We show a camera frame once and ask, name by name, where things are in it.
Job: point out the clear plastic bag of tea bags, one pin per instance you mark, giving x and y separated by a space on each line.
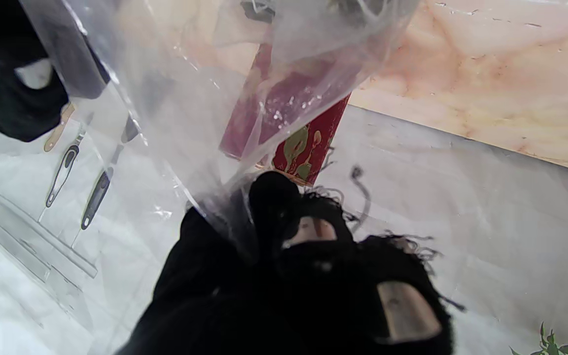
190 98

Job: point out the white printed backdrop cloth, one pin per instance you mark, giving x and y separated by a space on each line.
461 222

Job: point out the red floral tea canister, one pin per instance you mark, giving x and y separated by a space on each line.
313 143

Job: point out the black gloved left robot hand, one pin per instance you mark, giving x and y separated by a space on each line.
274 305

